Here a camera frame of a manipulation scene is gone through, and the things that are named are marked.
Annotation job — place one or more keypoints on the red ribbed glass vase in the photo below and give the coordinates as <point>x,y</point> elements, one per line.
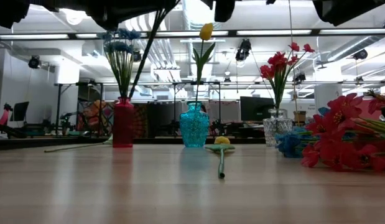
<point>122,124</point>

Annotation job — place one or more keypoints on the black metal stand frame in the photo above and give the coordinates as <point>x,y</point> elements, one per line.
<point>58,105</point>

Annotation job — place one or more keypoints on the small dark monitor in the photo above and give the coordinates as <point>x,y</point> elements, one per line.
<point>19,111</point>

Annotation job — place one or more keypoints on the yellow artificial tulip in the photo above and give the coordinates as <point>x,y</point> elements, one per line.
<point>74,147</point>
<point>206,31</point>
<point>221,161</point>

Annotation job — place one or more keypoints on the colourful mandala tapestry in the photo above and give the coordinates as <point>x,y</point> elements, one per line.
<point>95,115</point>

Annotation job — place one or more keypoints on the black background robot arm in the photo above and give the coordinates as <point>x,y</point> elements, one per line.
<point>218,127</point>
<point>67,123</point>

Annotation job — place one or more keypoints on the black ceiling-mounted camera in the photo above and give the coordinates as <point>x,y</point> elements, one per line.
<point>34,62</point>
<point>361,54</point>
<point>243,49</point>

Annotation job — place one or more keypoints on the red artificial flower bunch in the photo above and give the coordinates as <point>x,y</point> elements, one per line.
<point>276,59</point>
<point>335,146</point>

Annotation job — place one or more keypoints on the white cylindrical column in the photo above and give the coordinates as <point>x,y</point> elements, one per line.
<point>324,93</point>

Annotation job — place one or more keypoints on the brown cardboard box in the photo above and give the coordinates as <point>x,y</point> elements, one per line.
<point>300,116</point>

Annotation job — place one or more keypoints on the black table edge rail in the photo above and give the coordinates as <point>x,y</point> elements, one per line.
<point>39,142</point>

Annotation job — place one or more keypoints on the pink object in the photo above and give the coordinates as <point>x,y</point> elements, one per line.
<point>4,116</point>

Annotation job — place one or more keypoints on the turquoise glass vase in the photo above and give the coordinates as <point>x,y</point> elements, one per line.
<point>194,127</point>

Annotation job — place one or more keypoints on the blue artificial flower bunch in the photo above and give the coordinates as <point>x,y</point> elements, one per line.
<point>288,144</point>
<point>121,71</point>
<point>148,43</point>

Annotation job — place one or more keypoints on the black computer monitor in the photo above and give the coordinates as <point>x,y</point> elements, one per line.
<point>256,109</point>

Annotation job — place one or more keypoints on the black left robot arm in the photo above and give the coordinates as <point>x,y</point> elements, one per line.
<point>8,12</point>

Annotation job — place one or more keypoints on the clear glass vase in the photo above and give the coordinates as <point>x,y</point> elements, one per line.
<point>277,130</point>

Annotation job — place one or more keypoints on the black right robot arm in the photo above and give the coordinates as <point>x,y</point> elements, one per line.
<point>341,11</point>

